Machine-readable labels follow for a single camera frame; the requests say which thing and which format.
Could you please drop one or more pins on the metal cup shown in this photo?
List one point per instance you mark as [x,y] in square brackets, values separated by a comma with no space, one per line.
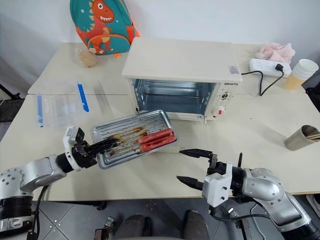
[297,141]

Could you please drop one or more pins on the teal dinosaur backpack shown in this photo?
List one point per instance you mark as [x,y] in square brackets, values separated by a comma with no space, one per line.
[105,25]

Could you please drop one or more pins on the black chair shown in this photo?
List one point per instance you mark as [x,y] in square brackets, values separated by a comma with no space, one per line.
[313,95]

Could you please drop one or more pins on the cream toaster oven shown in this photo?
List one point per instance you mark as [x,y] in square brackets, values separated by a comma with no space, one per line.
[175,60]

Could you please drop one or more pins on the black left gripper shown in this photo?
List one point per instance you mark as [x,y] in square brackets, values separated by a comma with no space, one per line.
[83,156]

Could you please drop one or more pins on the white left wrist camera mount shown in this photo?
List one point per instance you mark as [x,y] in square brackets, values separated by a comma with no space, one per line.
[68,140]

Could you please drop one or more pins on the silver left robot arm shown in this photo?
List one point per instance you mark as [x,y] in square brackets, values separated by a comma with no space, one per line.
[37,167]

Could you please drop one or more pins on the white power strip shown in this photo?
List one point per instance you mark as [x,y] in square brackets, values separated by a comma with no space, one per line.
[262,66]

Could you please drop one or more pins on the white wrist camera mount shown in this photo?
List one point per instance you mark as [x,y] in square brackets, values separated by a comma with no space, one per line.
[68,140]
[215,187]

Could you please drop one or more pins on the black tripod stand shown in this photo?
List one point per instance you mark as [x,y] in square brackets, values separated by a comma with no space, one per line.
[8,93]

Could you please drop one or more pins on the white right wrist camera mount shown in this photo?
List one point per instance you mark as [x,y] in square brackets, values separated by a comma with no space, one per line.
[215,187]

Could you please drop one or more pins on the pink cloth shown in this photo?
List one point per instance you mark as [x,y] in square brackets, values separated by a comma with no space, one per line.
[276,52]

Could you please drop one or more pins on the metal baking tray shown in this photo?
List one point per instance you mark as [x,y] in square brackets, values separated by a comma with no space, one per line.
[130,125]

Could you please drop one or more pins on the beige plush toy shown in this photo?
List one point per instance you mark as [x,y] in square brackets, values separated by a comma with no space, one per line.
[86,59]

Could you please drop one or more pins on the wooden chopsticks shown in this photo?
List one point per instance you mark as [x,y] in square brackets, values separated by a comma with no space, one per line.
[314,136]

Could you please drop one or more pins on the clear container with blue clips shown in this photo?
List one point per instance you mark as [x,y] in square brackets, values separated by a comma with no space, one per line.
[62,107]

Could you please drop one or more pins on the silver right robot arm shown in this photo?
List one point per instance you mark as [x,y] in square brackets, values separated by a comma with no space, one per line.
[267,185]

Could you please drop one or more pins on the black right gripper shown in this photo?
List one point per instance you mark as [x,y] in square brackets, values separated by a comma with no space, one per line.
[218,168]

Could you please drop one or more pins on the dark rounded shape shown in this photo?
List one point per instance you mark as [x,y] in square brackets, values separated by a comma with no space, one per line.
[196,225]
[135,227]

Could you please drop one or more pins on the red sausage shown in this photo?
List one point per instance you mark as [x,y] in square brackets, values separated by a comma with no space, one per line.
[157,135]
[160,143]

